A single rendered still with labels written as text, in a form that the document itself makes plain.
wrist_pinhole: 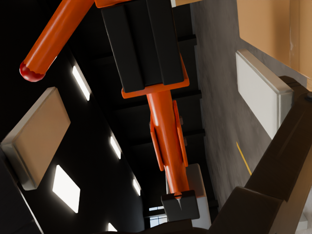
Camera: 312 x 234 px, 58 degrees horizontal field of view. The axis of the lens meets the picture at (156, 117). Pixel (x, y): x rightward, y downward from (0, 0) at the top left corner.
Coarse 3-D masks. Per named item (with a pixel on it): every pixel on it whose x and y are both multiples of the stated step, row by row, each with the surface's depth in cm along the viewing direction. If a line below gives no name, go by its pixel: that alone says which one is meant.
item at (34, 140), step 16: (48, 96) 18; (32, 112) 16; (48, 112) 17; (64, 112) 20; (16, 128) 14; (32, 128) 15; (48, 128) 17; (64, 128) 19; (0, 144) 13; (16, 144) 13; (32, 144) 15; (48, 144) 16; (16, 160) 14; (32, 160) 14; (48, 160) 16; (32, 176) 14
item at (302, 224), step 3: (303, 216) 289; (300, 219) 286; (303, 219) 286; (306, 219) 285; (300, 222) 284; (303, 222) 284; (306, 222) 284; (300, 225) 286; (303, 225) 286; (306, 225) 286; (297, 228) 288; (300, 228) 288; (303, 228) 288; (306, 228) 288
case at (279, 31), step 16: (240, 0) 39; (256, 0) 33; (272, 0) 28; (288, 0) 25; (304, 0) 22; (240, 16) 41; (256, 16) 34; (272, 16) 29; (288, 16) 25; (304, 16) 22; (240, 32) 42; (256, 32) 35; (272, 32) 30; (288, 32) 26; (304, 32) 23; (272, 48) 31; (288, 48) 27; (304, 48) 23; (288, 64) 27; (304, 64) 24
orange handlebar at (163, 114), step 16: (160, 96) 26; (160, 112) 26; (176, 112) 30; (160, 128) 27; (176, 128) 28; (160, 144) 28; (176, 144) 28; (160, 160) 29; (176, 160) 29; (176, 176) 30
